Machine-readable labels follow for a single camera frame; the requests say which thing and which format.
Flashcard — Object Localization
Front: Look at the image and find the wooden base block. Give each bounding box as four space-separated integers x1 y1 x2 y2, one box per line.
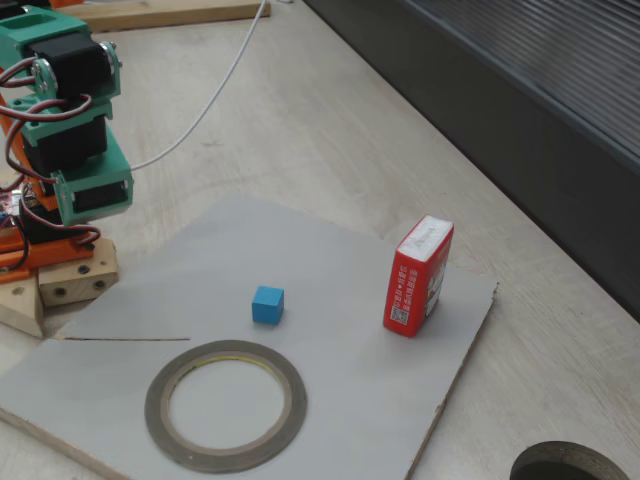
37 237 120 307

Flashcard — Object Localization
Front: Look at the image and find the grey ring of tape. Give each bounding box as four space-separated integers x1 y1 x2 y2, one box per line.
144 339 308 475

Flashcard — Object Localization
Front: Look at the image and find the white usb cable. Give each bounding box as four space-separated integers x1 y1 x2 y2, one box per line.
130 0 294 172

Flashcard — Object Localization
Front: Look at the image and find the white work board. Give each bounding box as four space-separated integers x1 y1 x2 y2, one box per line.
0 192 500 480

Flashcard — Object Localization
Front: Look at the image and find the flat wooden plank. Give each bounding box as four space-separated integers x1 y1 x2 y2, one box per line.
77 0 272 34

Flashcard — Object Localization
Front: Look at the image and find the round table cable hole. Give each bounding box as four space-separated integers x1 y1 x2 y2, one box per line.
508 440 631 480

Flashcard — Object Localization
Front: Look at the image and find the glass desk partition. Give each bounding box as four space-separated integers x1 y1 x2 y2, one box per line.
302 0 640 326

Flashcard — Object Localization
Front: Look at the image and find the blue cube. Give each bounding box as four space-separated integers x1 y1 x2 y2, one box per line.
251 285 285 325

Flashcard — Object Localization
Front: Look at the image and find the wooden base plank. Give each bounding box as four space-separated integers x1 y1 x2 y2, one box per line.
0 274 45 339

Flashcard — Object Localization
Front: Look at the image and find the red tissue box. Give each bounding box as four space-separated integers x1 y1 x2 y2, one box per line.
383 214 455 339

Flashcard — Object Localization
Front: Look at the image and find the red circuit board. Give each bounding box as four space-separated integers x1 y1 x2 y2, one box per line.
0 192 26 236

